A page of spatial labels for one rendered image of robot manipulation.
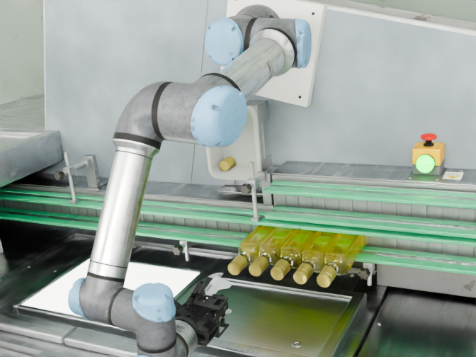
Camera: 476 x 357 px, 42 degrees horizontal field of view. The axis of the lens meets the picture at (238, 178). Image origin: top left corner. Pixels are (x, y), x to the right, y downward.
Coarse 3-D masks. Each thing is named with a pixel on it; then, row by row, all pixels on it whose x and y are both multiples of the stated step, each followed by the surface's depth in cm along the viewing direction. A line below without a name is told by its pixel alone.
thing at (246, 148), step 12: (252, 108) 172; (252, 120) 181; (252, 132) 182; (240, 144) 185; (252, 144) 184; (216, 156) 186; (228, 156) 189; (240, 156) 187; (252, 156) 185; (216, 168) 186; (240, 168) 187; (240, 180) 181
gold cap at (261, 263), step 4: (260, 256) 152; (256, 260) 151; (260, 260) 151; (264, 260) 151; (252, 264) 149; (256, 264) 149; (260, 264) 149; (264, 264) 151; (252, 268) 150; (256, 268) 149; (260, 268) 149; (264, 268) 151; (252, 272) 150; (256, 272) 149; (260, 272) 149
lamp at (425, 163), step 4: (420, 156) 156; (424, 156) 155; (428, 156) 155; (420, 160) 155; (424, 160) 154; (428, 160) 154; (432, 160) 154; (416, 164) 156; (420, 164) 155; (424, 164) 154; (428, 164) 154; (432, 164) 154; (420, 168) 155; (424, 168) 155; (428, 168) 154; (432, 168) 155; (424, 172) 156
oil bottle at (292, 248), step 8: (296, 232) 162; (304, 232) 162; (312, 232) 162; (288, 240) 158; (296, 240) 158; (304, 240) 157; (280, 248) 155; (288, 248) 154; (296, 248) 153; (280, 256) 154; (288, 256) 152; (296, 256) 152; (296, 264) 152
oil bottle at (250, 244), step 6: (258, 228) 168; (264, 228) 168; (270, 228) 167; (252, 234) 164; (258, 234) 164; (264, 234) 164; (246, 240) 161; (252, 240) 161; (258, 240) 160; (240, 246) 159; (246, 246) 158; (252, 246) 158; (258, 246) 158; (240, 252) 158; (246, 252) 157; (252, 252) 157; (258, 252) 158; (252, 258) 157
